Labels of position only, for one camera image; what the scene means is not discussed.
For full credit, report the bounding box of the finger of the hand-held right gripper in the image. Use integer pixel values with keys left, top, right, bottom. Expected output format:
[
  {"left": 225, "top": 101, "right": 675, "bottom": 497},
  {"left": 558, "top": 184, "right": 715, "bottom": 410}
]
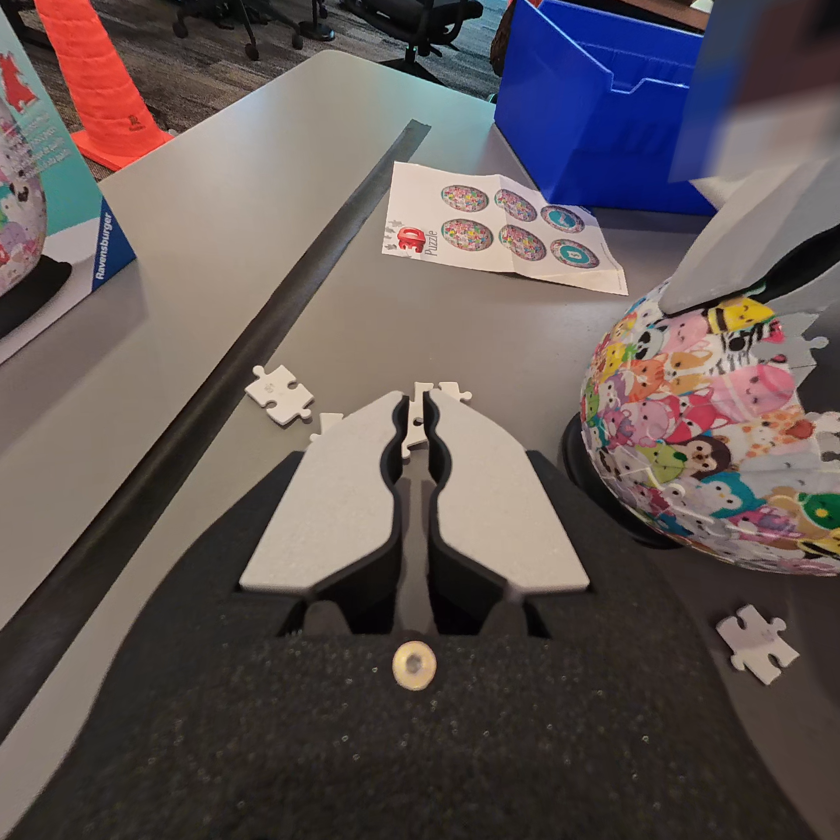
[{"left": 658, "top": 156, "right": 840, "bottom": 317}]

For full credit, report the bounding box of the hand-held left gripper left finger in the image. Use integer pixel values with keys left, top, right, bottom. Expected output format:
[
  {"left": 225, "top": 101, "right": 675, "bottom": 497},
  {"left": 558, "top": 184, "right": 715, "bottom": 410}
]
[{"left": 238, "top": 390, "right": 411, "bottom": 636}]

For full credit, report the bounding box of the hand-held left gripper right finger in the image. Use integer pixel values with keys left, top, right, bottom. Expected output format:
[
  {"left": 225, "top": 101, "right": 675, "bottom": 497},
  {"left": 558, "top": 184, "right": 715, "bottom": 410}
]
[{"left": 422, "top": 388, "right": 592, "bottom": 636}]

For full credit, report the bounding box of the black ball stand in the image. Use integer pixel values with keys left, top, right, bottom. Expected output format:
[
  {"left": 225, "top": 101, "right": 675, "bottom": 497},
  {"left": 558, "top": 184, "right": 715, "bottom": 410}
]
[{"left": 558, "top": 412, "right": 686, "bottom": 551}]

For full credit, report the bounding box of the colourful puzzle ball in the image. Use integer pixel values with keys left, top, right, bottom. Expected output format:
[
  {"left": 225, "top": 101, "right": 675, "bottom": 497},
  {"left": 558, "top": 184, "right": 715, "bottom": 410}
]
[{"left": 581, "top": 279, "right": 840, "bottom": 565}]

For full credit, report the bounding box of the folded puzzle instruction leaflet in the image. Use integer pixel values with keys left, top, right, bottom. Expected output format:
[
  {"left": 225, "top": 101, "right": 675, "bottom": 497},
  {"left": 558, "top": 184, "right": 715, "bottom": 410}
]
[{"left": 382, "top": 161, "right": 627, "bottom": 296}]

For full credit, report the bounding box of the teal puzzle box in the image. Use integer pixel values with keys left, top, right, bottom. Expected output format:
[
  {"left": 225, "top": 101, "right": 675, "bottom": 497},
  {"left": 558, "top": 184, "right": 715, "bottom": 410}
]
[{"left": 0, "top": 0, "right": 137, "bottom": 365}]

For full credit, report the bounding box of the blue plastic bin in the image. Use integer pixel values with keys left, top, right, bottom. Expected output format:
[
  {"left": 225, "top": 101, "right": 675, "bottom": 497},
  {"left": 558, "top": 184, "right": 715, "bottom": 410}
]
[{"left": 493, "top": 0, "right": 719, "bottom": 217}]

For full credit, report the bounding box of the black office chair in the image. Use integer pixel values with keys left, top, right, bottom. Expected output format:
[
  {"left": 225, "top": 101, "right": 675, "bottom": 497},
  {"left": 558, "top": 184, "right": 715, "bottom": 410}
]
[
  {"left": 341, "top": 0, "right": 487, "bottom": 70},
  {"left": 167, "top": 0, "right": 332, "bottom": 61}
]

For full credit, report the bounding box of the orange traffic cone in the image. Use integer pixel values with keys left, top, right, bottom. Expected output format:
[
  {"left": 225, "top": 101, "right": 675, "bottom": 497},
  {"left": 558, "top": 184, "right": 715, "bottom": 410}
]
[{"left": 33, "top": 0, "right": 178, "bottom": 173}]

